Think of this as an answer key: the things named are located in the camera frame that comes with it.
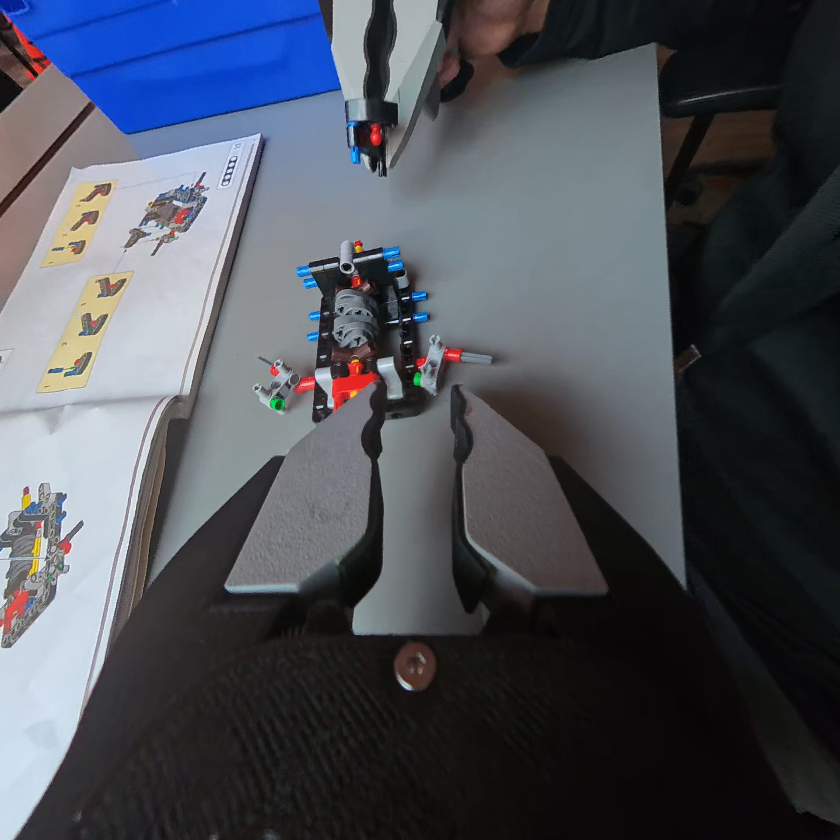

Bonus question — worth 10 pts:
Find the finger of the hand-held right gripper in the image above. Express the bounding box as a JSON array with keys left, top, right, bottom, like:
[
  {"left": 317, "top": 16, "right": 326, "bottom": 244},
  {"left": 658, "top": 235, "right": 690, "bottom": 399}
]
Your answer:
[
  {"left": 386, "top": 0, "right": 447, "bottom": 172},
  {"left": 331, "top": 0, "right": 389, "bottom": 106}
]

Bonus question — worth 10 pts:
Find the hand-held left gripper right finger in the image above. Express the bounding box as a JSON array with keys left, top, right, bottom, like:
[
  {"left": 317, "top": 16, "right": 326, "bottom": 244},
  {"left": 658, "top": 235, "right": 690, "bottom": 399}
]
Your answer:
[{"left": 449, "top": 384, "right": 609, "bottom": 614}]

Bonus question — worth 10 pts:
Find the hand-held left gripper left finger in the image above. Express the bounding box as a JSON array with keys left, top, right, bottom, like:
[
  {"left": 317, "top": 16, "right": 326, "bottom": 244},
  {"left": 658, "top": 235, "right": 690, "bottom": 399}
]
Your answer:
[{"left": 224, "top": 381, "right": 388, "bottom": 610}]

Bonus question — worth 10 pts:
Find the small black lego subassembly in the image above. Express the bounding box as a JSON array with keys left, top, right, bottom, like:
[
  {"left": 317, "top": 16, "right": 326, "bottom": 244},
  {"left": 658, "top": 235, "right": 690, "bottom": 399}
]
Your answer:
[{"left": 344, "top": 98, "right": 398, "bottom": 179}]

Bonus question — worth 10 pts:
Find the black lego frame assembly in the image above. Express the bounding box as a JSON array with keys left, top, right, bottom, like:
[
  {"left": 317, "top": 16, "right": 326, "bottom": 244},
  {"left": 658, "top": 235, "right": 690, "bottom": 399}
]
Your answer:
[{"left": 257, "top": 239, "right": 493, "bottom": 424}]

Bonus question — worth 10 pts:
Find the person's right forearm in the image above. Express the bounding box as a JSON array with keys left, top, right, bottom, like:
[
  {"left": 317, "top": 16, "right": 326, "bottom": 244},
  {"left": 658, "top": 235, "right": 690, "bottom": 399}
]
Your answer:
[{"left": 497, "top": 0, "right": 815, "bottom": 70}]

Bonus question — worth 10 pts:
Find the person's right hand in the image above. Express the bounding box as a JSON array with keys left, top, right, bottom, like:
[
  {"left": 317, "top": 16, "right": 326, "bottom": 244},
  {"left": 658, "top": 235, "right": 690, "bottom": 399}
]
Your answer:
[{"left": 443, "top": 0, "right": 553, "bottom": 81}]

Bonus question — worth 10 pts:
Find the blue plastic bin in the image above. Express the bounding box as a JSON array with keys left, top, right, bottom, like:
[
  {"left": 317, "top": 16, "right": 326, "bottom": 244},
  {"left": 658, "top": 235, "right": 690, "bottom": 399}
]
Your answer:
[{"left": 10, "top": 0, "right": 342, "bottom": 135}]

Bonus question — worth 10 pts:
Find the black office chair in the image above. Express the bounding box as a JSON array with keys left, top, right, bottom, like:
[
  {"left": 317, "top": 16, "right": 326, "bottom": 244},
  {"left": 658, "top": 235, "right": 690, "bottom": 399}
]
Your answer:
[{"left": 659, "top": 39, "right": 808, "bottom": 211}]

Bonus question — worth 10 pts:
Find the white instruction booklet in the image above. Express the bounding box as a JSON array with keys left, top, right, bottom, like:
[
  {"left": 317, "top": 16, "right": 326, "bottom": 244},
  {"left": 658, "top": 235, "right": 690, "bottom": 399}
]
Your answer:
[{"left": 0, "top": 134, "right": 265, "bottom": 840}]

